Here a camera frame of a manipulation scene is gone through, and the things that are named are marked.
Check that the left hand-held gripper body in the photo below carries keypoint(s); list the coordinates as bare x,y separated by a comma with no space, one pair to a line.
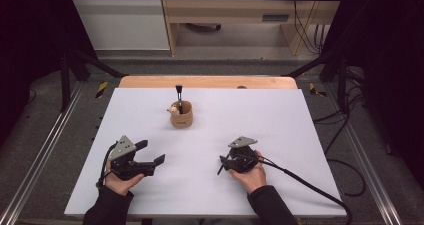
126,168

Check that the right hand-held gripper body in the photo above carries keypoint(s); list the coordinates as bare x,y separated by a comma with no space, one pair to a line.
243,160

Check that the thin black brush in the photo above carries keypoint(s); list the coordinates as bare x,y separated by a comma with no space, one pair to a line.
219,172

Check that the brown cup with animal figure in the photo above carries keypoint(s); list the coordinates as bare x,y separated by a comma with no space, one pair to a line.
182,118

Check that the person's left hand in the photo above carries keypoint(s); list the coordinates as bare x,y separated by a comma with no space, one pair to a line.
120,185

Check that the person's right hand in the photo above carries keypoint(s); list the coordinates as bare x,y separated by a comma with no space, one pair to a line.
254,181

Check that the white table sheet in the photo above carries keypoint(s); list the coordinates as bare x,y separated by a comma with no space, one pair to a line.
233,111

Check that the black metal stand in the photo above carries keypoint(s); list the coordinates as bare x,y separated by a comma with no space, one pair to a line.
65,85
341,85

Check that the white cabinet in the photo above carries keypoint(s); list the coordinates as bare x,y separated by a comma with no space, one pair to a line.
123,25

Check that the dark curtain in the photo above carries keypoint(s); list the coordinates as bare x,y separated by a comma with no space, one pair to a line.
393,68
30,51

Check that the grey desk label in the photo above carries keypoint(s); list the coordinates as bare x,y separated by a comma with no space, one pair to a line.
275,18

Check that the light wooden desk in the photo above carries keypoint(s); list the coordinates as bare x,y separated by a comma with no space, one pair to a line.
226,10

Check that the aluminium floor rail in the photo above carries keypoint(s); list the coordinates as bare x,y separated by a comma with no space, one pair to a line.
370,171
40,151

